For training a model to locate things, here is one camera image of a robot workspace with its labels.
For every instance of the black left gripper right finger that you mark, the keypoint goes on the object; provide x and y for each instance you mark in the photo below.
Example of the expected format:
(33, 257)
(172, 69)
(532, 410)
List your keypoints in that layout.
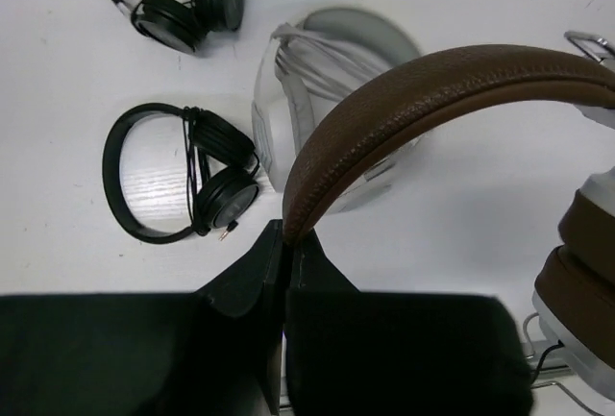
(353, 352)

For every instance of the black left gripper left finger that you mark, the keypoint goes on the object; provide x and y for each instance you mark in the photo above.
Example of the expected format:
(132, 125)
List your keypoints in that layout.
(213, 351)

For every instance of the black headphones lower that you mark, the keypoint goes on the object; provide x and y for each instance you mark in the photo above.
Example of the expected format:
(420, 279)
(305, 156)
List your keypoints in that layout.
(221, 168)

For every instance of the black headphones upper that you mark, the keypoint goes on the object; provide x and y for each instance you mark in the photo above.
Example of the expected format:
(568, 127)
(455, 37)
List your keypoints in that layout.
(182, 26)

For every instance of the brown silver headphones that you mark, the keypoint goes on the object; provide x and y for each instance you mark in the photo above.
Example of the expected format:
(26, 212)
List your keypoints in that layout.
(574, 292)

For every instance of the black headphones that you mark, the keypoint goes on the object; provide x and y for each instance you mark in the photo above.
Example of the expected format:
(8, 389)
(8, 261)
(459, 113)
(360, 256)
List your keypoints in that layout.
(182, 26)
(221, 168)

